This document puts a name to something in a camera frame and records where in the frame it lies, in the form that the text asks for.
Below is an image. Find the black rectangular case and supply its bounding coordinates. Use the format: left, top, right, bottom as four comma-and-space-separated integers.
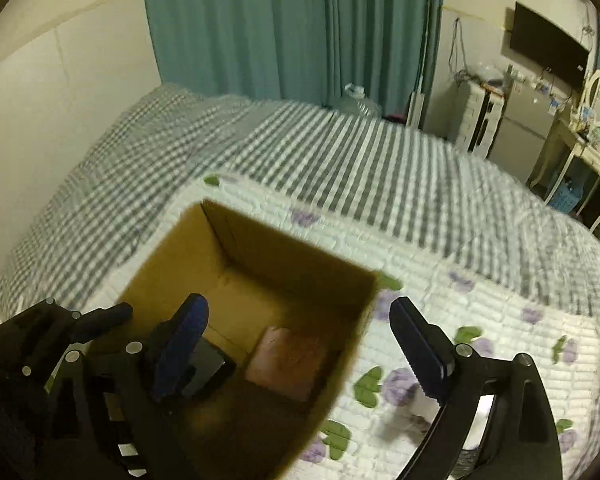
182, 338, 236, 401

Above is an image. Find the pink floral card box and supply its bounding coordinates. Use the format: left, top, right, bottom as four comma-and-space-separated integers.
245, 326, 328, 402

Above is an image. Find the grey checkered bed cover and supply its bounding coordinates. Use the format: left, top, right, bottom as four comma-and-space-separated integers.
0, 84, 600, 318

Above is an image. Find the brown cardboard box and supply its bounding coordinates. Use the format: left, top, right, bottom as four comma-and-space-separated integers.
92, 200, 377, 479

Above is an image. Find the white floral quilted mat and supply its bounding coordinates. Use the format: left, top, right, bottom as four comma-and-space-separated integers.
86, 177, 600, 479

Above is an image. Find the blue storage basket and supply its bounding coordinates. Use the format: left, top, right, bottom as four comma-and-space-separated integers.
548, 177, 583, 214

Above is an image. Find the white dressing table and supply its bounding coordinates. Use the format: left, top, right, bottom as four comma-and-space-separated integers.
527, 119, 600, 237

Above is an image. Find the silver mini fridge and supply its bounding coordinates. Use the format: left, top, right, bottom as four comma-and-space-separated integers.
488, 81, 558, 184

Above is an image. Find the white suitcase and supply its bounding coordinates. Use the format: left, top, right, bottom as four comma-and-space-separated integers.
448, 81, 505, 159

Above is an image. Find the clear water jug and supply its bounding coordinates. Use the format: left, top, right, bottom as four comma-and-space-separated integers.
330, 82, 381, 118

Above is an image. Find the teal window curtain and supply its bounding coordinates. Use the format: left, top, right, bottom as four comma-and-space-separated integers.
145, 0, 442, 114

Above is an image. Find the black wall television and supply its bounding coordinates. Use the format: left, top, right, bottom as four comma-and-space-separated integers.
509, 2, 590, 91

